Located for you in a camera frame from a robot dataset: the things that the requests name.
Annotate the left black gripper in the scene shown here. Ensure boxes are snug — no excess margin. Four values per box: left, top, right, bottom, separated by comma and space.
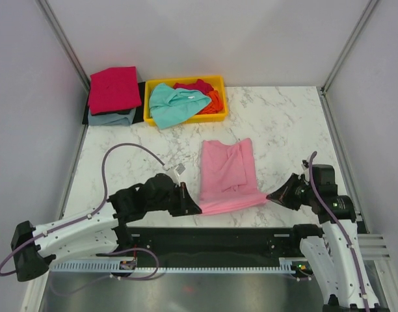
146, 181, 202, 216

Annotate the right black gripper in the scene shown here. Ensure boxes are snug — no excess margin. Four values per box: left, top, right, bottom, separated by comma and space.
267, 172, 317, 211

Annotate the pink t shirt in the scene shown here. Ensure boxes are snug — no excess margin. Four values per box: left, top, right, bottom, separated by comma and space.
199, 138, 268, 215

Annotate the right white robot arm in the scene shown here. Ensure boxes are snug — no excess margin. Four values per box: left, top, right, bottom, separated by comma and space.
267, 161, 386, 311

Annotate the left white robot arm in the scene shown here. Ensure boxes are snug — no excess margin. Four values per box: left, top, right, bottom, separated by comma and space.
11, 174, 202, 282

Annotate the teal t shirt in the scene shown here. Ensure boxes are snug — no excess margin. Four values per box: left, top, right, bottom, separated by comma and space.
149, 83, 211, 129

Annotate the folded black t shirt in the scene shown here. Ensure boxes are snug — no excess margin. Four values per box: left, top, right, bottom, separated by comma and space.
81, 81, 147, 126

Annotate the orange t shirt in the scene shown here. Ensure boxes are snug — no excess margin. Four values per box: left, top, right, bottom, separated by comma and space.
198, 90, 224, 114

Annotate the folded grey blue t shirt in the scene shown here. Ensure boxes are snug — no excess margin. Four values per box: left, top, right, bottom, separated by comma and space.
88, 109, 136, 126

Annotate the dark red t shirt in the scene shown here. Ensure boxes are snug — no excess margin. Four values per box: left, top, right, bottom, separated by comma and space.
173, 79, 214, 95

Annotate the yellow plastic bin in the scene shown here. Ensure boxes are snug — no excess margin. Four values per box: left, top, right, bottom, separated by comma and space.
143, 75, 228, 129

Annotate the folded crimson t shirt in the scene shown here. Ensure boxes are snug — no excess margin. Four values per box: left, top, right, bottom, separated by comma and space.
88, 66, 142, 115

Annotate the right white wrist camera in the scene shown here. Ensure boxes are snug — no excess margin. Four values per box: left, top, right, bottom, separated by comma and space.
302, 159, 310, 173

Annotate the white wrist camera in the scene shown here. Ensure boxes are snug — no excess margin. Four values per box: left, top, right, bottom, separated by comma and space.
302, 159, 310, 173
163, 163, 185, 184

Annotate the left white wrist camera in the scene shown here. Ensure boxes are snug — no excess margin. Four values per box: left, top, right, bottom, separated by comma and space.
163, 163, 185, 184

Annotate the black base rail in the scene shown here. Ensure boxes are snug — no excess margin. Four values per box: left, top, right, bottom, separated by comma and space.
94, 224, 333, 269

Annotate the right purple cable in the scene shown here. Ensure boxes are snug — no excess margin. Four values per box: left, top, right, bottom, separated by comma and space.
289, 151, 371, 312

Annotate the purple cable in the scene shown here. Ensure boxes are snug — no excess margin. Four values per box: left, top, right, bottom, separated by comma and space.
0, 142, 167, 296
289, 151, 371, 312

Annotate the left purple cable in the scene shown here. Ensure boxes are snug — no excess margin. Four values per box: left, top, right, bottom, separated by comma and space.
0, 142, 167, 296

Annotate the white slotted cable duct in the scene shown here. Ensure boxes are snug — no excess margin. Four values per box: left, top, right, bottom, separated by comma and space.
51, 258, 295, 274

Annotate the right aluminium frame post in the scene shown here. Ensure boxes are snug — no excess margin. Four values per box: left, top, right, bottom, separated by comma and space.
318, 0, 381, 97

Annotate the aluminium frame post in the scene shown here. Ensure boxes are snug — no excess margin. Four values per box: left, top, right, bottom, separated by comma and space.
35, 0, 90, 91
318, 0, 381, 97

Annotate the left aluminium frame post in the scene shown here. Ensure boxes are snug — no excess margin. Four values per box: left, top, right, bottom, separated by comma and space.
35, 0, 90, 91

